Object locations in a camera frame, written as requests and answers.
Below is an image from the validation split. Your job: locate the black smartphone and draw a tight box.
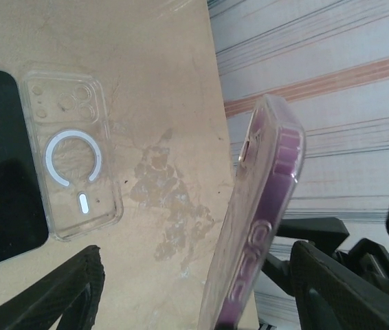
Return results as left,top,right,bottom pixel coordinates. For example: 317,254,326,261
0,67,49,274

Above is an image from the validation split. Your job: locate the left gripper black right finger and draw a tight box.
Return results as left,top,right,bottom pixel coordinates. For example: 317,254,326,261
289,239,389,330

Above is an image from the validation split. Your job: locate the purple smartphone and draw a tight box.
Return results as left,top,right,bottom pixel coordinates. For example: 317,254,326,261
211,99,304,330

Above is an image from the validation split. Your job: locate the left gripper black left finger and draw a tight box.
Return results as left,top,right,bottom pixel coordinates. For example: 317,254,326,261
0,244,106,330

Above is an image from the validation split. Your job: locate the clear phone case white ring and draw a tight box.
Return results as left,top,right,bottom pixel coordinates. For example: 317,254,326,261
19,69,124,241

